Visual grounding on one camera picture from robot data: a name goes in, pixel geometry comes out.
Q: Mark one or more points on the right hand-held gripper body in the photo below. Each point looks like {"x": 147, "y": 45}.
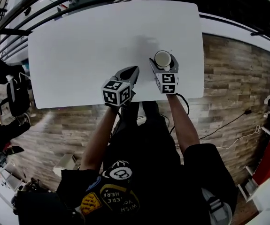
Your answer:
{"x": 167, "y": 83}

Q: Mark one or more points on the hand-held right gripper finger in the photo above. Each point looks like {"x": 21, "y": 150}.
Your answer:
{"x": 154, "y": 67}
{"x": 175, "y": 67}

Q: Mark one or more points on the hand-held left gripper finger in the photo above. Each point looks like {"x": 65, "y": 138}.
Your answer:
{"x": 118, "y": 76}
{"x": 134, "y": 77}

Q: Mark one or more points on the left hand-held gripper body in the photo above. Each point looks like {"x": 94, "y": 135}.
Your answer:
{"x": 116, "y": 92}

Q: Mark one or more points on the blue and white cup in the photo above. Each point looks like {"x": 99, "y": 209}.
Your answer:
{"x": 162, "y": 58}

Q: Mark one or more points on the person's left forearm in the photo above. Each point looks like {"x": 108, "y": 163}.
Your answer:
{"x": 97, "y": 144}

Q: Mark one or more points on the person's right forearm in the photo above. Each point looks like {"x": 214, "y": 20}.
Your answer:
{"x": 184, "y": 125}

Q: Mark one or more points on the person's legs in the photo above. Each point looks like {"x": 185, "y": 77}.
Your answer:
{"x": 148, "y": 130}

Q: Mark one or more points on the white box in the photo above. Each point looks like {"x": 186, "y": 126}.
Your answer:
{"x": 65, "y": 163}

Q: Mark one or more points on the black office chair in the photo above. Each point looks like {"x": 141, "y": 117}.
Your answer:
{"x": 17, "y": 97}

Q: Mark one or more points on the person's black printed t-shirt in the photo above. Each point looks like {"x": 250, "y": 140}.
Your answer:
{"x": 163, "y": 191}

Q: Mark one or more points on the red cabinet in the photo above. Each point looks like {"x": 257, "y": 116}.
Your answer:
{"x": 269, "y": 158}

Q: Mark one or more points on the black mesh chair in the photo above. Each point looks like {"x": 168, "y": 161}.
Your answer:
{"x": 38, "y": 207}

